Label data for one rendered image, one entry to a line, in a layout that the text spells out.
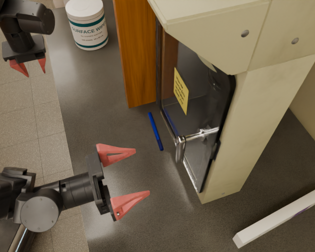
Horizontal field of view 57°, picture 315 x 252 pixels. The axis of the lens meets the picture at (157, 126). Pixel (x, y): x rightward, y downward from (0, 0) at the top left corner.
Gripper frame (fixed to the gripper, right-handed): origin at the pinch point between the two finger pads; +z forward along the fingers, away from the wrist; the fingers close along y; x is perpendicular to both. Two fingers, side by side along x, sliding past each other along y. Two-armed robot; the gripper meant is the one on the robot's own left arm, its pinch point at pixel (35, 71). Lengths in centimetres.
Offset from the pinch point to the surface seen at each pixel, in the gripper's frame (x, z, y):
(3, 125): 82, 109, -52
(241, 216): -51, 17, 41
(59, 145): 52, 109, -17
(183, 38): -46, -38, 23
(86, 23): 22.9, 3.8, 18.1
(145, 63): -8.4, -1.3, 29.5
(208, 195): -45, 11, 33
